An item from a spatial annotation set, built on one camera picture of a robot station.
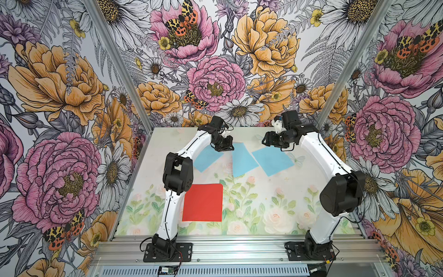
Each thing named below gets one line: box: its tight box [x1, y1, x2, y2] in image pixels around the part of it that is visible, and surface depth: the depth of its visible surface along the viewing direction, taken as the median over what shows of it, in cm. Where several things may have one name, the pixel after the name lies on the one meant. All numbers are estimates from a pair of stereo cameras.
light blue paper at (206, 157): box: [193, 143, 224, 173], surface depth 107 cm
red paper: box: [182, 183, 224, 223], surface depth 91 cm
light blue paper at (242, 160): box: [232, 142, 259, 178], surface depth 108 cm
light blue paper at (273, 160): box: [251, 146, 295, 178], surface depth 108 cm
